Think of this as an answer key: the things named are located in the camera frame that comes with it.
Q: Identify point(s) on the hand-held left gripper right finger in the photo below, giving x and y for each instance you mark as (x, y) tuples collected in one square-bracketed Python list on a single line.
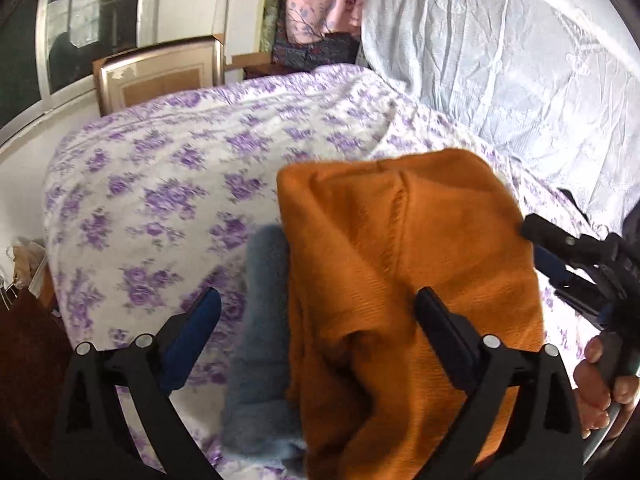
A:
[(442, 330)]

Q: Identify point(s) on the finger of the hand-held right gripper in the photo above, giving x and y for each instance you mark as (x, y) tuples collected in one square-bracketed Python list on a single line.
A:
[(560, 272), (555, 237)]

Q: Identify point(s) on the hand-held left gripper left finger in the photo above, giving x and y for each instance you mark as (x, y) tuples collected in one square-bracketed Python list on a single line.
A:
[(192, 335)]

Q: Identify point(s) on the orange knit cardigan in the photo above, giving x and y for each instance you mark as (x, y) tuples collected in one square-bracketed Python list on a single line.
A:
[(400, 240)]

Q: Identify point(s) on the person's right hand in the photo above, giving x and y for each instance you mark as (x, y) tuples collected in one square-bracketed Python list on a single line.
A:
[(595, 390)]

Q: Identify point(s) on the blue fluffy garment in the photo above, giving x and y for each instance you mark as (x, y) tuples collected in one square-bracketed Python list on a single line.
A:
[(260, 360)]

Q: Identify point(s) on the dark wooden cabinet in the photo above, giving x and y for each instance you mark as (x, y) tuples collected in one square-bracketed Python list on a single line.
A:
[(25, 360)]

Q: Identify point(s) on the purple floral bed sheet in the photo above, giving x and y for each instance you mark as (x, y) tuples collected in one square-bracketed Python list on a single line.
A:
[(165, 160)]

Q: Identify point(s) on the white lace cover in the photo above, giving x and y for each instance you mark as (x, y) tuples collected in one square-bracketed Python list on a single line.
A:
[(500, 60)]

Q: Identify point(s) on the framed picture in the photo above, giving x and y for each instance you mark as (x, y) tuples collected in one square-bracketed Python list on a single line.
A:
[(160, 75)]

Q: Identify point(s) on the dark patterned cloth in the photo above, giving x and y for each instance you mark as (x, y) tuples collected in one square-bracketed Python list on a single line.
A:
[(315, 50)]

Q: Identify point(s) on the green patterned cloth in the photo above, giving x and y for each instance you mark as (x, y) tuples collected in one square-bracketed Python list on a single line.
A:
[(272, 5)]

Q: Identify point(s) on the window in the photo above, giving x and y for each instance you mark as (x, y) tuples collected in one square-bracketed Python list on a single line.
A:
[(85, 10)]

